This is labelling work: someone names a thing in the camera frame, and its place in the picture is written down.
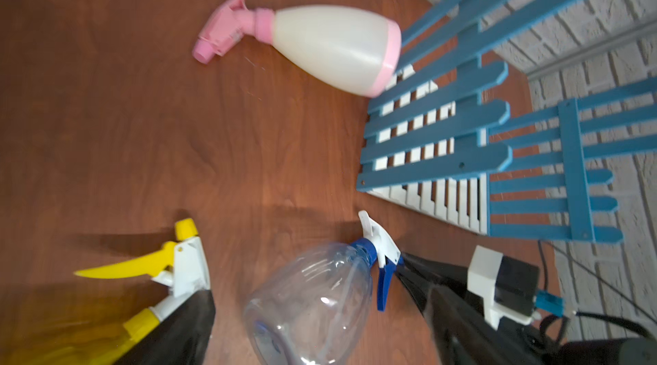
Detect clear spray bottle blue nozzle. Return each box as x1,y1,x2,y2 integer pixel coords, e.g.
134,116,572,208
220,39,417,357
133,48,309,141
244,211,403,364

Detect yellow spray bottle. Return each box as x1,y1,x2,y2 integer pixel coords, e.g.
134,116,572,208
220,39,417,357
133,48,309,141
1,218,211,364

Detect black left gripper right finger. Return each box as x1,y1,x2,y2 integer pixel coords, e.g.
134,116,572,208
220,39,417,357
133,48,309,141
395,253,542,364

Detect blue and white slatted shelf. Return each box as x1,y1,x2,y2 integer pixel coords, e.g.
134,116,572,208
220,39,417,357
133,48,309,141
357,0,656,243

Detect white spray bottle pink nozzle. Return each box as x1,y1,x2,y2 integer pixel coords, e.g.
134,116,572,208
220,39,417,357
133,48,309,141
193,0,402,98

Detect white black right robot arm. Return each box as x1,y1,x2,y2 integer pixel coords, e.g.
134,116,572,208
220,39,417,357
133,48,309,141
547,338,656,365

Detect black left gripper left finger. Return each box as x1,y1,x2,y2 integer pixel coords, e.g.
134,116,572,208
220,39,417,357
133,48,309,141
116,290,216,365

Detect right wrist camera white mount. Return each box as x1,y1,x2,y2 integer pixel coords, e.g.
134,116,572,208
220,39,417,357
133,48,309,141
467,245,565,330

